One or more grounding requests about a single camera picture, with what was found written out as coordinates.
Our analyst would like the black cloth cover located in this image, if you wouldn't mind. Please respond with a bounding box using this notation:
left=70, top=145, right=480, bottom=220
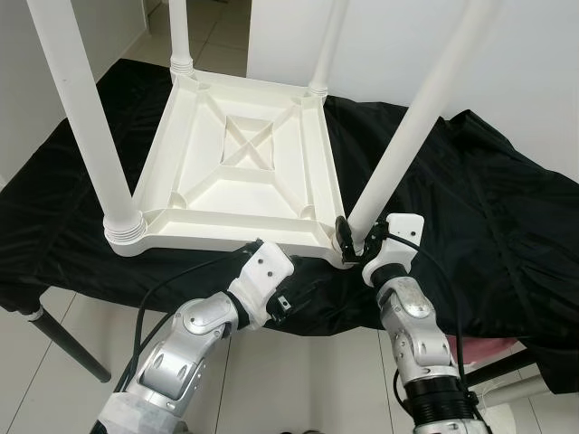
left=0, top=59, right=579, bottom=394

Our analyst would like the pink soft object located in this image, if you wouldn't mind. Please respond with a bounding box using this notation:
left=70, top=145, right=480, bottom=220
left=446, top=332, right=523, bottom=364

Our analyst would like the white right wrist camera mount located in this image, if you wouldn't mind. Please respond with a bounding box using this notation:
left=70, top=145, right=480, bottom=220
left=361, top=213, right=425, bottom=289

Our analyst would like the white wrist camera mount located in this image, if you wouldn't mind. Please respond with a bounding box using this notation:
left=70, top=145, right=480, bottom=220
left=225, top=239, right=296, bottom=329
left=361, top=213, right=425, bottom=289

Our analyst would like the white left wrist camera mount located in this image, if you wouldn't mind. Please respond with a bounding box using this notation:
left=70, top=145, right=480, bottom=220
left=225, top=239, right=296, bottom=329

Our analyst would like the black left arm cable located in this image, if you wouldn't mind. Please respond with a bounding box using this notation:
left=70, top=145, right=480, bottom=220
left=132, top=252, right=247, bottom=392

